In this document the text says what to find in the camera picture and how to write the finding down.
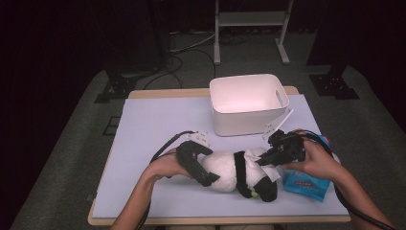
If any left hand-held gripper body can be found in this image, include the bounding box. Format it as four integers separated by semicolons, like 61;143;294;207
175;130;213;178

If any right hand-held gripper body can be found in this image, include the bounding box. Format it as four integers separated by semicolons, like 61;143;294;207
263;108;307;166

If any white wet wipe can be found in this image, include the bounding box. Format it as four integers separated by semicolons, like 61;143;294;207
243;149;282;183

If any panda plush toy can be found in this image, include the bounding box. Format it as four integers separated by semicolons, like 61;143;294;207
199;147;279;203

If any white plastic storage box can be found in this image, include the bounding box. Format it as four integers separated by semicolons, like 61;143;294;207
209;73;290;138

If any blue wet wipes pack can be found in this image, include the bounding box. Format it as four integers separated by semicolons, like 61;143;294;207
282;133;341;203

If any person's left hand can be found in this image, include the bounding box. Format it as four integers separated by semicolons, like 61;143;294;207
145;148;192;182

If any person's right hand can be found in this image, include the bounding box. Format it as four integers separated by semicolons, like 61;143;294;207
282;128;348;183

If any pale blue table mat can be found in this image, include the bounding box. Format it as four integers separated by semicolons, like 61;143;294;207
91;94;352;219

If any black stand base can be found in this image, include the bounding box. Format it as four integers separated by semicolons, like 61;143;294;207
94;68;138;104
308;65;360;101

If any dark square floor plate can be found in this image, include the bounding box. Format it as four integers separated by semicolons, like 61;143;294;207
102;116;122;137

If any black floor cable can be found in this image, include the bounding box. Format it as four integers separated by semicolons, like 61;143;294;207
143;47;218;90

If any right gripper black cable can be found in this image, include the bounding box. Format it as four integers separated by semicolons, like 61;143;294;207
285;128;398;230

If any grey floor cable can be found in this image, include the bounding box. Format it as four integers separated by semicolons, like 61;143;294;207
169;30;216;54

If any white metal stand frame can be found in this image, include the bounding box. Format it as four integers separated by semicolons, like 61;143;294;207
213;0;295;66

